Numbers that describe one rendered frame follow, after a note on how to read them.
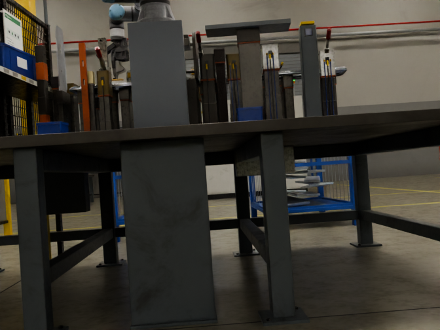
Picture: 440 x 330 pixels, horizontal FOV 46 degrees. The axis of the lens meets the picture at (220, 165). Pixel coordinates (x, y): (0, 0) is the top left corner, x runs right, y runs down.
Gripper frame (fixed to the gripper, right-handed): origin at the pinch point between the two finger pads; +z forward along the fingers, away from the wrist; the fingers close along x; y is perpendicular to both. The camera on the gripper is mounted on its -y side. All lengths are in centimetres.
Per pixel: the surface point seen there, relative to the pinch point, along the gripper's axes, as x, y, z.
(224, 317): -76, 54, 106
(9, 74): -52, -32, 7
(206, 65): -31, 50, 3
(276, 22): -46, 82, -10
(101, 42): -22.2, -0.7, -12.2
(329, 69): -26, 106, 7
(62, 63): -1.8, -26.9, -8.3
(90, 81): -19.4, -7.4, 5.5
